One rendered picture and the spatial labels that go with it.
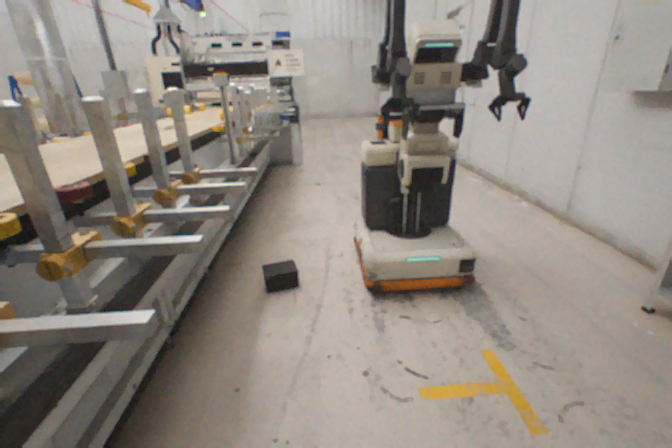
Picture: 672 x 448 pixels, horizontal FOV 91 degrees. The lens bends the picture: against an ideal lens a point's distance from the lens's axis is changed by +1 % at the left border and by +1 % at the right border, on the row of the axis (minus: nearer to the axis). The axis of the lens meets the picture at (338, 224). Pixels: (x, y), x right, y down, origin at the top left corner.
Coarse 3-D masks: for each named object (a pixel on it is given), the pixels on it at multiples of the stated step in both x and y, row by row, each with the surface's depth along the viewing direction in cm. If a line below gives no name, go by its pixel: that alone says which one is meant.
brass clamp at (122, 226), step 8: (136, 208) 95; (144, 208) 96; (136, 216) 91; (112, 224) 87; (120, 224) 88; (128, 224) 88; (136, 224) 90; (144, 224) 95; (120, 232) 88; (128, 232) 89; (136, 232) 91
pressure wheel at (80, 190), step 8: (64, 184) 92; (72, 184) 91; (80, 184) 93; (88, 184) 92; (56, 192) 88; (64, 192) 88; (72, 192) 88; (80, 192) 90; (88, 192) 92; (64, 200) 89; (72, 200) 89; (80, 200) 93; (80, 208) 93; (80, 216) 94
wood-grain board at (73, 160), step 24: (168, 120) 291; (192, 120) 283; (216, 120) 276; (48, 144) 175; (72, 144) 171; (120, 144) 165; (144, 144) 163; (168, 144) 161; (0, 168) 120; (48, 168) 117; (72, 168) 116; (96, 168) 114; (0, 192) 90
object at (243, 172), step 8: (248, 168) 143; (256, 168) 143; (152, 176) 139; (176, 176) 140; (200, 176) 141; (208, 176) 141; (216, 176) 141; (224, 176) 142; (232, 176) 142; (240, 176) 142; (248, 176) 142; (256, 176) 142
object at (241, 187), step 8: (200, 184) 119; (208, 184) 119; (216, 184) 119; (224, 184) 119; (232, 184) 118; (240, 184) 118; (136, 192) 117; (144, 192) 117; (152, 192) 117; (184, 192) 118; (192, 192) 118; (200, 192) 118; (208, 192) 118; (216, 192) 118; (224, 192) 119; (232, 192) 119; (240, 192) 119
